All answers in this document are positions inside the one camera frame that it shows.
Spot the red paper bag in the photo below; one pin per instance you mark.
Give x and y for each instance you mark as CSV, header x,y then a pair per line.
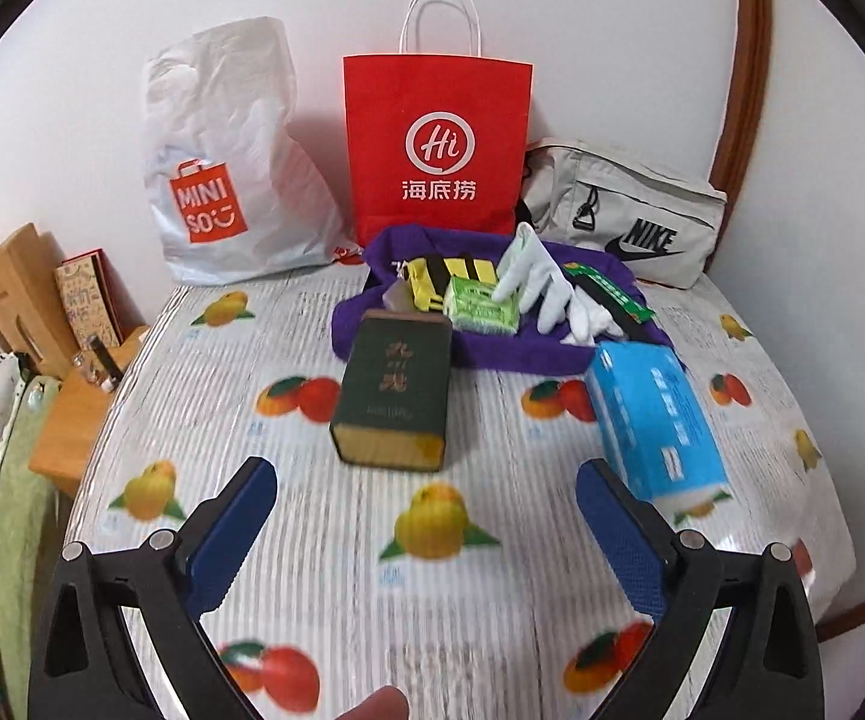
x,y
402,90

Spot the white plastic shopping bag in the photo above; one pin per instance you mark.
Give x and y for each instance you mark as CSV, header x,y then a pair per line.
x,y
237,127

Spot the wooden headboard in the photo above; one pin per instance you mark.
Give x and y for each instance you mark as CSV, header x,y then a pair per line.
x,y
12,277

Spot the small black tool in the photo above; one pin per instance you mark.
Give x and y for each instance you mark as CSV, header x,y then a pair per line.
x,y
106,364

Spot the dark green tea box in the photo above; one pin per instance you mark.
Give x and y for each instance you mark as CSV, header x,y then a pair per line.
x,y
395,390

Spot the green snack packet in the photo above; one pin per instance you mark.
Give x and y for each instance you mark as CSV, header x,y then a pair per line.
x,y
612,292

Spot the green blanket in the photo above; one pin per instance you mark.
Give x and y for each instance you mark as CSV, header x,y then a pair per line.
x,y
20,540

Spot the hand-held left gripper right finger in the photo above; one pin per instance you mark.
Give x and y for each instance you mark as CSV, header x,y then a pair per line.
x,y
620,540

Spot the yellow striped cloth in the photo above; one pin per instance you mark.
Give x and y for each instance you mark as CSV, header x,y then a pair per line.
x,y
432,285

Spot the person's left hand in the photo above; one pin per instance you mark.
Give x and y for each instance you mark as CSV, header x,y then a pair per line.
x,y
372,705

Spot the green tissue packet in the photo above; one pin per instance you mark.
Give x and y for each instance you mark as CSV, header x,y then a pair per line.
x,y
477,307

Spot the brown wooden door frame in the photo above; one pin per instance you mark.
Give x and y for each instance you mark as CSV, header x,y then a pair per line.
x,y
747,52

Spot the wooden side table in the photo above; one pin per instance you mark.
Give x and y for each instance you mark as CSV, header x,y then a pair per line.
x,y
72,427

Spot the grey waist bag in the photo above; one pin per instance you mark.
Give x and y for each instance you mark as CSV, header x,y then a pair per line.
x,y
627,195

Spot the purple towel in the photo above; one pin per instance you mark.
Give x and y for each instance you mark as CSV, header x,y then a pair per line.
x,y
507,352

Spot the blue tissue pack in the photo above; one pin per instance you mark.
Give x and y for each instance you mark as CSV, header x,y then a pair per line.
x,y
650,420

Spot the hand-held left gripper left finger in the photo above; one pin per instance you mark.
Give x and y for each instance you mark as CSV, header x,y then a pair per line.
x,y
234,532

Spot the patterned book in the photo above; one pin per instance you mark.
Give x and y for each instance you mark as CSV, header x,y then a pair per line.
x,y
87,300

